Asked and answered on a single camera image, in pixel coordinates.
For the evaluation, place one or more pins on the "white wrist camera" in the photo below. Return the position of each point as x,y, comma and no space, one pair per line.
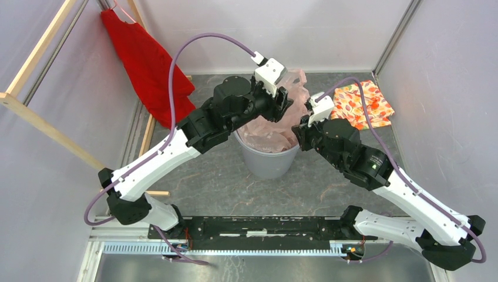
269,71
319,110

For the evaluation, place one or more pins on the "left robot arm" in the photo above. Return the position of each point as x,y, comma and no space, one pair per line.
235,102

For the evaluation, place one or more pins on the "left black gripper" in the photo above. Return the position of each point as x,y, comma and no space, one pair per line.
275,111

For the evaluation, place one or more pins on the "grey plastic trash bin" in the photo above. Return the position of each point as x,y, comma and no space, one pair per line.
267,165

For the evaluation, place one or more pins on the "metal corner post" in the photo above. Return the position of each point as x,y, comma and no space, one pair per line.
396,36

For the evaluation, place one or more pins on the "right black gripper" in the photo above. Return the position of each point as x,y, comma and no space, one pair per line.
302,131

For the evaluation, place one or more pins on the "red cloth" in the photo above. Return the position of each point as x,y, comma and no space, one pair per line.
146,62

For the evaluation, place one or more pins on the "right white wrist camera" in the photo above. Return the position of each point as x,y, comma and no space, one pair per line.
319,110

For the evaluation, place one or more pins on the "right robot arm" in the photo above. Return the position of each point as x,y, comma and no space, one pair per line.
444,237

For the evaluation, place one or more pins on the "pink translucent trash bag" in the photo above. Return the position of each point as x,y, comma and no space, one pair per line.
270,137

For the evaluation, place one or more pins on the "wooden frame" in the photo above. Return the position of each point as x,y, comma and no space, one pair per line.
86,95

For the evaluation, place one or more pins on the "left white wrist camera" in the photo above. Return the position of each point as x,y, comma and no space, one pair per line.
269,71

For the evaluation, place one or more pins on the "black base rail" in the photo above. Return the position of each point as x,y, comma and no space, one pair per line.
234,236

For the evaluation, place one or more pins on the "orange floral cloth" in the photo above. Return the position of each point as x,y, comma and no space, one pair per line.
374,107

